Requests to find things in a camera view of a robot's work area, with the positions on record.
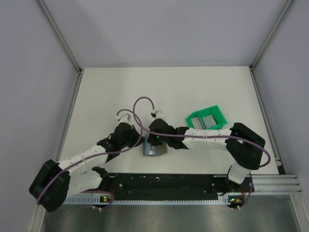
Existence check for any stack of white cards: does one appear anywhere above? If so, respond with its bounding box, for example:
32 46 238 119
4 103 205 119
191 117 206 130

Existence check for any white slotted cable duct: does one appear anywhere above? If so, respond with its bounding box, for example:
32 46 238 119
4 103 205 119
63 193 240 206

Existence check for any silver VIP card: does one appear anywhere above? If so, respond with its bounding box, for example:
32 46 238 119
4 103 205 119
202 115 217 129

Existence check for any grey card holder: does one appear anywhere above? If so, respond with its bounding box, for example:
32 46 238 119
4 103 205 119
143 137 168 157

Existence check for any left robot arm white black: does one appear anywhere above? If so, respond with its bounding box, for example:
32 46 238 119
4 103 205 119
29 122 142 212

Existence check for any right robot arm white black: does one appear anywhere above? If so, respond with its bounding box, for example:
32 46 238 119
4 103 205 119
147 118 266 191

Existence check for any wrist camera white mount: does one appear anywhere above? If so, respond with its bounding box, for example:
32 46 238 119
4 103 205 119
116 114 131 125
151 109 164 118

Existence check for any right aluminium frame post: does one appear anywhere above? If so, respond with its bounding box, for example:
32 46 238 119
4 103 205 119
250 0 297 71

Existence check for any left aluminium frame post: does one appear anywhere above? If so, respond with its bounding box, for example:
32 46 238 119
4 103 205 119
36 0 84 73

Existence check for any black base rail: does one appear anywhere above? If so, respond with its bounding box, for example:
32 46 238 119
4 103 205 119
79 165 256 201

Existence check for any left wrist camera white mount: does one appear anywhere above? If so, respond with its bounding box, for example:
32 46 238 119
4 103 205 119
116 114 131 125

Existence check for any green plastic bin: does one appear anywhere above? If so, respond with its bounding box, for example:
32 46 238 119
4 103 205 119
185 105 227 130

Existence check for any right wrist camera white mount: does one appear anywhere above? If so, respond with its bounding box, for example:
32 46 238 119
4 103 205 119
151 109 164 118

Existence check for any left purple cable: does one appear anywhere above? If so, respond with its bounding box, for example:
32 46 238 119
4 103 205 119
36 109 143 211

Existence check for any aluminium frame post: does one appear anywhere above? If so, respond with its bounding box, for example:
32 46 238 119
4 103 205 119
36 0 84 73
250 0 297 71

